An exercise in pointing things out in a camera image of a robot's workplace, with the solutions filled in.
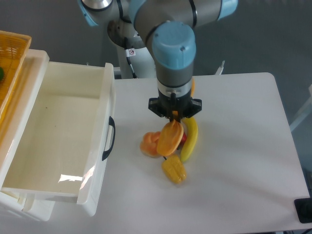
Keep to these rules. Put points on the red bell pepper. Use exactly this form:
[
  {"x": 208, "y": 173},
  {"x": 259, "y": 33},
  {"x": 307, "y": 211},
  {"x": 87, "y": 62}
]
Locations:
[{"x": 181, "y": 136}]

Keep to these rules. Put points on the yellow banana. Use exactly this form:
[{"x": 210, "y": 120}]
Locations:
[{"x": 191, "y": 140}]

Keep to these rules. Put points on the black drawer handle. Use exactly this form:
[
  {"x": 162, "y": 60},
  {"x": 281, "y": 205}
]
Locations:
[{"x": 110, "y": 140}]

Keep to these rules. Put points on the white drawer cabinet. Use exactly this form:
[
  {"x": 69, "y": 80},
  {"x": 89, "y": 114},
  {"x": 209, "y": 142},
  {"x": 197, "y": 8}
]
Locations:
[{"x": 19, "y": 204}]

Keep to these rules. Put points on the white table leg bracket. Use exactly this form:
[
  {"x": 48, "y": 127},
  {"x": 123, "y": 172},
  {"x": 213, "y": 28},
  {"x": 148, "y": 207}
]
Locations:
[{"x": 220, "y": 68}]

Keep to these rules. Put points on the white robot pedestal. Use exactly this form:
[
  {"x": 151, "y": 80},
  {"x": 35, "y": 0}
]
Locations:
[{"x": 134, "y": 59}]

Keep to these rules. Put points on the white frame at right edge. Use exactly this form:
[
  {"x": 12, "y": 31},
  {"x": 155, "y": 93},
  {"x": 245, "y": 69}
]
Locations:
[{"x": 303, "y": 112}]

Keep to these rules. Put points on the yellow plastic basket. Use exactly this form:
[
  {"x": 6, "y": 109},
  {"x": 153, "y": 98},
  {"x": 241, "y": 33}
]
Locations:
[{"x": 13, "y": 50}]

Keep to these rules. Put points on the yellow bell pepper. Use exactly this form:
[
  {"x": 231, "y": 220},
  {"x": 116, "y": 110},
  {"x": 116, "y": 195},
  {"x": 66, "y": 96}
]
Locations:
[{"x": 174, "y": 169}]

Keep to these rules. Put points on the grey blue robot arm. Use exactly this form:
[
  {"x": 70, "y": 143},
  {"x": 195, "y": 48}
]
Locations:
[{"x": 155, "y": 39}]

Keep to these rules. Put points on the round knotted bread roll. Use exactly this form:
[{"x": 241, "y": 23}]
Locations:
[{"x": 149, "y": 144}]

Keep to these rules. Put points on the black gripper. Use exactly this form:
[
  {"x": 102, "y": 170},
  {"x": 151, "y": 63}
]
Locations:
[{"x": 174, "y": 107}]

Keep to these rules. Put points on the open upper white drawer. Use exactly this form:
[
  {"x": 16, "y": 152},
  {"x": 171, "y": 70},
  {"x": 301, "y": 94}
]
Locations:
[{"x": 59, "y": 155}]

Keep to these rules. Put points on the black device at table edge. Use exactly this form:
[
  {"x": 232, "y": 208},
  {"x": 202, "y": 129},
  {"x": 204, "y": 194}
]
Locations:
[{"x": 303, "y": 208}]

